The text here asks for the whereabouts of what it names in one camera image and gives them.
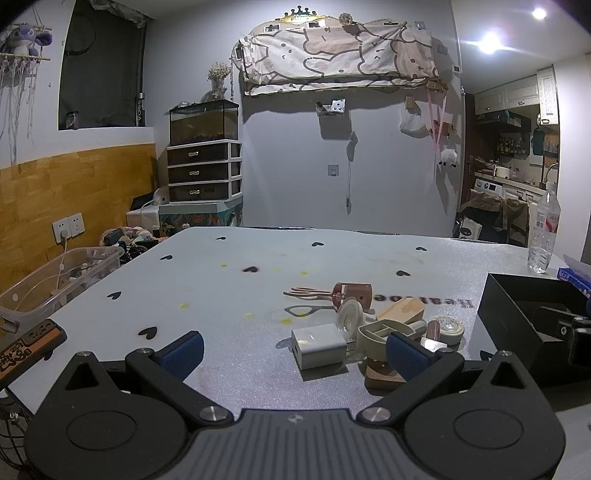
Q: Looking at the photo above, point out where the brown rectangular pad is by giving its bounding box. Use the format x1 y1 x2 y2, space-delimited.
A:
365 358 406 392

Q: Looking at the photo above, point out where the grey compartment tray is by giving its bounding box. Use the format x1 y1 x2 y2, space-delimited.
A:
356 319 418 363

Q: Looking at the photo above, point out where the beige wooden block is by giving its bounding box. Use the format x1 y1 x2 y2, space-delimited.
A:
376 297 425 324

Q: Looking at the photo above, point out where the white round suction hook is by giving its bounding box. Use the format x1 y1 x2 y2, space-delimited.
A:
335 297 365 342

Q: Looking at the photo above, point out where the pink eyelash curler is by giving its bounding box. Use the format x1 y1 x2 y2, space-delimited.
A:
283 283 374 312

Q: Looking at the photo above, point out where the white power adapter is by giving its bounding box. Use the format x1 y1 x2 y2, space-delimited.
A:
291 324 346 371

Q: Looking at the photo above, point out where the black storage box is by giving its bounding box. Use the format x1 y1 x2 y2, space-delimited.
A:
478 273 590 392

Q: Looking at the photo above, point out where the round white tape measure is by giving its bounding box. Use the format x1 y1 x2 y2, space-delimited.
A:
426 316 465 346

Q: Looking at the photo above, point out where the clear plastic storage bin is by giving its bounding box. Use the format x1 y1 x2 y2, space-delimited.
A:
1 246 124 334

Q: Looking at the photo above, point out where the blue tissue pack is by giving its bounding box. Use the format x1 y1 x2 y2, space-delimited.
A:
557 255 591 298

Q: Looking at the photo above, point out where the clear water bottle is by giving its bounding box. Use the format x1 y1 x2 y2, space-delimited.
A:
528 182 561 274

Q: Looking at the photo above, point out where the white drawer cabinet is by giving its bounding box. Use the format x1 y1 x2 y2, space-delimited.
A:
166 139 242 203

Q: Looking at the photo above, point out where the glass fish tank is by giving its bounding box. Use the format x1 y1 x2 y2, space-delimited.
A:
168 99 239 146

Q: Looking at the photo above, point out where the dried flower vase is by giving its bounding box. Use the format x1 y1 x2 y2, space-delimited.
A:
202 62 231 101

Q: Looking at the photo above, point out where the purple plush toy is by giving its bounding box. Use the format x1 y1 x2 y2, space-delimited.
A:
1 23 53 57

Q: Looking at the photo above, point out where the white wall power socket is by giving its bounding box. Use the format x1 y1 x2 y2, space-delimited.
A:
52 213 85 244

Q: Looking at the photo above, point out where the patterned cloth wall cover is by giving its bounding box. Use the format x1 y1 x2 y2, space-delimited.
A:
232 16 439 97

